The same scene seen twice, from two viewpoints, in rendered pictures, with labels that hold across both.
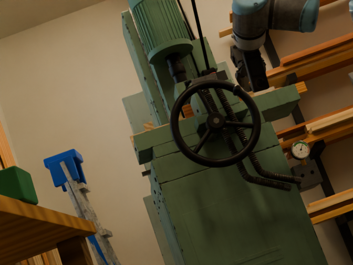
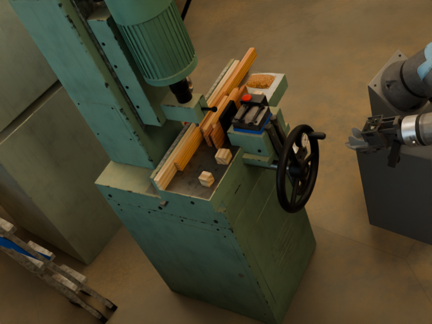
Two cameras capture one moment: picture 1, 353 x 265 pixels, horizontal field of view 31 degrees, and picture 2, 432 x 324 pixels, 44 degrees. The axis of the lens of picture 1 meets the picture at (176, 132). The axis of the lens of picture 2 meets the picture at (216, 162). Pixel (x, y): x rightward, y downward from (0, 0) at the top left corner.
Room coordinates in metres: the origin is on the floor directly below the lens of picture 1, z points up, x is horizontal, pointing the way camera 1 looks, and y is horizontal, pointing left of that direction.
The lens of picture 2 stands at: (1.18, 0.78, 2.09)
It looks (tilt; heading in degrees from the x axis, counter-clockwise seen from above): 43 degrees down; 323
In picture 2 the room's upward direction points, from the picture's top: 25 degrees counter-clockwise
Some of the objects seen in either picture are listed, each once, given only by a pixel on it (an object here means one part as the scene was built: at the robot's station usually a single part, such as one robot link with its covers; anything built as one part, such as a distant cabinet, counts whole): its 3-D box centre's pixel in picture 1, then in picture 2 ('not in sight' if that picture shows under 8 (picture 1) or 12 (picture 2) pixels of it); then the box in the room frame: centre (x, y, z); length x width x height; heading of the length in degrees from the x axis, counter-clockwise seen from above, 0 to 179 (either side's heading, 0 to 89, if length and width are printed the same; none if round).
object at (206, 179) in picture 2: (149, 128); (206, 179); (2.17, 0.08, 0.92); 0.03 x 0.03 x 0.04; 2
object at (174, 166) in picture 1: (208, 170); (188, 159); (2.44, -0.07, 0.76); 0.57 x 0.45 x 0.09; 7
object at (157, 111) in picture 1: (172, 90); (106, 72); (2.61, -0.04, 1.16); 0.22 x 0.22 x 0.72; 7
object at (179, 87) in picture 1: (186, 97); (185, 108); (2.34, -0.08, 1.03); 0.14 x 0.07 x 0.09; 7
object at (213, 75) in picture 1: (208, 82); (252, 112); (2.13, -0.16, 0.99); 0.13 x 0.11 x 0.06; 97
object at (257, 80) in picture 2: not in sight; (259, 79); (2.27, -0.39, 0.91); 0.10 x 0.07 x 0.02; 7
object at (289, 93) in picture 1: (216, 121); (238, 135); (2.22, -0.15, 0.87); 0.61 x 0.30 x 0.06; 97
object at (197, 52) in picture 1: (202, 59); not in sight; (2.55, -0.21, 1.23); 0.09 x 0.08 x 0.15; 7
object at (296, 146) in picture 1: (300, 153); (301, 141); (2.14, -0.37, 0.65); 0.06 x 0.04 x 0.08; 97
